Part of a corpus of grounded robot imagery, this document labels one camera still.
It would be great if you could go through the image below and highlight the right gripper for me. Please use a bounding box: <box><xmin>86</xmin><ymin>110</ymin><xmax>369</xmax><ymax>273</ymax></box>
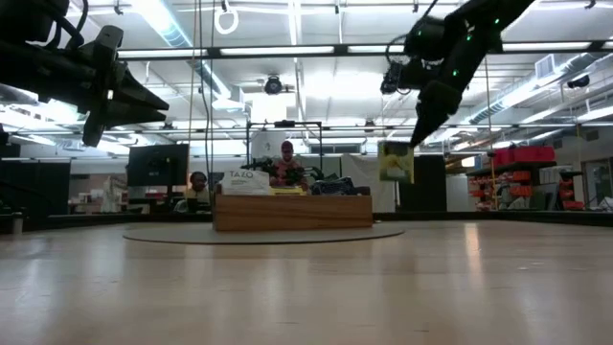
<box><xmin>409</xmin><ymin>78</ymin><xmax>465</xmax><ymax>148</ymax></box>

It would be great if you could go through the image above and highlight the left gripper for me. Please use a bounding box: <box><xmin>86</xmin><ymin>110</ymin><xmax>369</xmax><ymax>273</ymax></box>
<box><xmin>71</xmin><ymin>24</ymin><xmax>170</xmax><ymax>149</ymax></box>

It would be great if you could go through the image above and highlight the green yellow tea packet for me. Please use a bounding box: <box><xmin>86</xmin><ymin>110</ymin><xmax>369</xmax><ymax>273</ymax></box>
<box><xmin>377</xmin><ymin>141</ymin><xmax>416</xmax><ymax>184</ymax></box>

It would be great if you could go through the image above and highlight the white orange Tazo tea packet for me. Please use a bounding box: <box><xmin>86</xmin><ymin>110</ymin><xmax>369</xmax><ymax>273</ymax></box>
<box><xmin>220</xmin><ymin>169</ymin><xmax>272</xmax><ymax>196</ymax></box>

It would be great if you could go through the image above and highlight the wooden three-compartment tea box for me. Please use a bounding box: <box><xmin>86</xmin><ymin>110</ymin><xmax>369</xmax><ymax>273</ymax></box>
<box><xmin>213</xmin><ymin>194</ymin><xmax>374</xmax><ymax>232</ymax></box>

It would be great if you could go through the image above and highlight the black partition panel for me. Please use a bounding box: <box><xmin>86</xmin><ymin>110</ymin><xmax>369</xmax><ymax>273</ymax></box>
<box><xmin>399</xmin><ymin>153</ymin><xmax>449</xmax><ymax>214</ymax></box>

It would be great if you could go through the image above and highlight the black computer monitor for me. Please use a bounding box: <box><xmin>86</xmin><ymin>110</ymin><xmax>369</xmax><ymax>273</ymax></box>
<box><xmin>126</xmin><ymin>143</ymin><xmax>191</xmax><ymax>188</ymax></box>

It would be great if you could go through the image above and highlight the white hanging cloth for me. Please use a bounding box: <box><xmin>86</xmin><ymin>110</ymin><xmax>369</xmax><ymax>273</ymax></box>
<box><xmin>340</xmin><ymin>153</ymin><xmax>398</xmax><ymax>214</ymax></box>

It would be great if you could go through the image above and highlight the red storage shelf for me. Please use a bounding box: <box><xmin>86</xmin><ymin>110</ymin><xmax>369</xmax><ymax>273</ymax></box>
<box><xmin>466</xmin><ymin>146</ymin><xmax>585</xmax><ymax>212</ymax></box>

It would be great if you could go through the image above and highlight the overhead light beam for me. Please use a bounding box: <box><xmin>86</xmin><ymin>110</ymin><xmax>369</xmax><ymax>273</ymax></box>
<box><xmin>0</xmin><ymin>40</ymin><xmax>613</xmax><ymax>61</ymax></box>

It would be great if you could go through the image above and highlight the black ceiling camera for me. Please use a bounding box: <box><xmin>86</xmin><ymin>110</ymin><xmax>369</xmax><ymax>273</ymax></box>
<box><xmin>262</xmin><ymin>75</ymin><xmax>284</xmax><ymax>96</ymax></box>
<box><xmin>380</xmin><ymin>60</ymin><xmax>414</xmax><ymax>96</ymax></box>

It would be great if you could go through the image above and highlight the black aluminium table frame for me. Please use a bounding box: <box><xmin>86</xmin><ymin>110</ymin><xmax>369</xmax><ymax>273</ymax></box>
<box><xmin>0</xmin><ymin>210</ymin><xmax>613</xmax><ymax>235</ymax></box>

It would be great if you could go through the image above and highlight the white cable loop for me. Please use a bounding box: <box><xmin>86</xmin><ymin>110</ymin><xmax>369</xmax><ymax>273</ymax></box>
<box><xmin>214</xmin><ymin>7</ymin><xmax>239</xmax><ymax>35</ymax></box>

